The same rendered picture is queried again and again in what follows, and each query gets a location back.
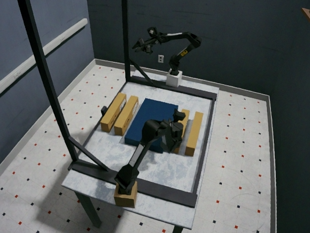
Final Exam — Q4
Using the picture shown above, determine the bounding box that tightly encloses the brown cardboard carton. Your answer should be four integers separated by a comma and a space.
173, 109, 190, 154
185, 112, 204, 157
114, 95, 139, 136
100, 93, 127, 132

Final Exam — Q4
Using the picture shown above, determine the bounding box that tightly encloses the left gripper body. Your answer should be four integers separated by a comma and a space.
139, 38, 153, 52

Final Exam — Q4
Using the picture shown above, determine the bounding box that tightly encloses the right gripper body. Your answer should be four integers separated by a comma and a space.
173, 111, 186, 123

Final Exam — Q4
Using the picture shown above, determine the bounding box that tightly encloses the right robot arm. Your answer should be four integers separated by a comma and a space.
114, 119, 184, 195

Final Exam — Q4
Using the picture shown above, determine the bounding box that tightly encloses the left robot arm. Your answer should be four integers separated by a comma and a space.
145, 27, 202, 76

